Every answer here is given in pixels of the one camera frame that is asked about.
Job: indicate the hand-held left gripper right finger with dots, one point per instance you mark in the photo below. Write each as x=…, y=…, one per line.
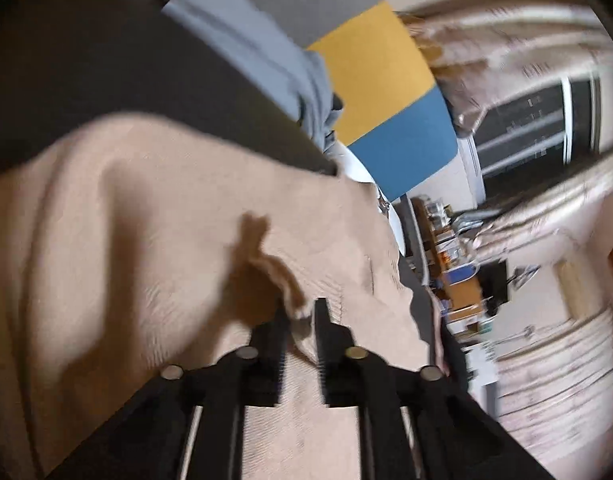
x=331, y=365

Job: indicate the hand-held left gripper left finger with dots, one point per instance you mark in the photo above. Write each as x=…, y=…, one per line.
x=269, y=360

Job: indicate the cluttered wooden desk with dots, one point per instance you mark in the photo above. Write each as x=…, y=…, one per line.
x=461, y=290

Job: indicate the grey-blue garment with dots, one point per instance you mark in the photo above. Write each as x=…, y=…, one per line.
x=246, y=45

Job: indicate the grey yellow blue chair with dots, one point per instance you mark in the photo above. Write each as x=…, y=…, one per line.
x=376, y=75

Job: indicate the beige knit sweater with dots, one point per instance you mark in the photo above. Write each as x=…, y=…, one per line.
x=136, y=235

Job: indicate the beige patterned curtain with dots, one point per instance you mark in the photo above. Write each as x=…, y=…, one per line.
x=511, y=25
x=551, y=360

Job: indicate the dark window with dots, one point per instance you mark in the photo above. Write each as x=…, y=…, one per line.
x=526, y=130

